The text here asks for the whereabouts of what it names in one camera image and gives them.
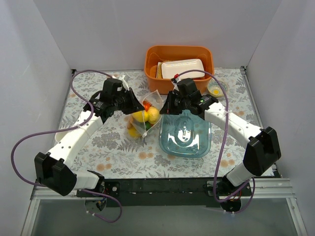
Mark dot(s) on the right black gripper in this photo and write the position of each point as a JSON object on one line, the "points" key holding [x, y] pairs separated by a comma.
{"points": [[174, 104]]}

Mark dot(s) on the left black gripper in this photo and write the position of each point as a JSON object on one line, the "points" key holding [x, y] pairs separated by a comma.
{"points": [[126, 100]]}

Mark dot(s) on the pale yellow lemon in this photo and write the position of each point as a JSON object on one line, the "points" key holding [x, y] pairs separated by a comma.
{"points": [[153, 115]]}

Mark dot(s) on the small orange pumpkin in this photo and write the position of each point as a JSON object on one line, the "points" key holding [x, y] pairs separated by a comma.
{"points": [[146, 105]]}

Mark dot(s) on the yellow mango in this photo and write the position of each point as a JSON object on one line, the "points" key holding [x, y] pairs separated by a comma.
{"points": [[141, 116]]}

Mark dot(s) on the clear zip top bag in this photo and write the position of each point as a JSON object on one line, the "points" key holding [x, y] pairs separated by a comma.
{"points": [[142, 122]]}

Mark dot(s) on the bright yellow lemon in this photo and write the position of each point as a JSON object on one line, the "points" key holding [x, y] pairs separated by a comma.
{"points": [[133, 133]]}

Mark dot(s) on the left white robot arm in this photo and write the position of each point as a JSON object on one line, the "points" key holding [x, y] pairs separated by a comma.
{"points": [[53, 168]]}

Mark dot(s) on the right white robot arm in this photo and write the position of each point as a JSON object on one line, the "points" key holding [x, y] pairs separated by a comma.
{"points": [[261, 145]]}

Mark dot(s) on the clear blue glass dish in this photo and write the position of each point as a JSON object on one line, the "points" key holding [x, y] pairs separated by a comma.
{"points": [[185, 135]]}

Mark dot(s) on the tan plates in basin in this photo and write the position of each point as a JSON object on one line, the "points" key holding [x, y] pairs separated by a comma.
{"points": [[157, 70]]}

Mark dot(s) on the white rectangular tray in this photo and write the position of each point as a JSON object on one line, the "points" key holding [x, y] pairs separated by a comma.
{"points": [[170, 68]]}

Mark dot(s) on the floral tablecloth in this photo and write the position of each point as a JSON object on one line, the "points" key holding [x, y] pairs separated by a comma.
{"points": [[112, 152]]}

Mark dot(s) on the small patterned bowl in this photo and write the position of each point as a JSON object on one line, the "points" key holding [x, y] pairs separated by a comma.
{"points": [[214, 89]]}

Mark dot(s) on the orange plastic basin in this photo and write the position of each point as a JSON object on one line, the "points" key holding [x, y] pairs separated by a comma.
{"points": [[161, 53]]}

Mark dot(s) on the white cup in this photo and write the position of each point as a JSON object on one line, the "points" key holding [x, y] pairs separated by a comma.
{"points": [[58, 137]]}

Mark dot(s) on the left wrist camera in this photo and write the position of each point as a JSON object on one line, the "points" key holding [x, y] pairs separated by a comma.
{"points": [[123, 79]]}

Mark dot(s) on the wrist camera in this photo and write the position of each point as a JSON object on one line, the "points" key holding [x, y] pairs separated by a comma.
{"points": [[123, 79], [175, 80]]}

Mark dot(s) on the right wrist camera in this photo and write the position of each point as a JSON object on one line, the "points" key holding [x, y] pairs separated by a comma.
{"points": [[175, 80]]}

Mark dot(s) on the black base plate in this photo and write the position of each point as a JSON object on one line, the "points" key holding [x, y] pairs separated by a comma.
{"points": [[157, 191]]}

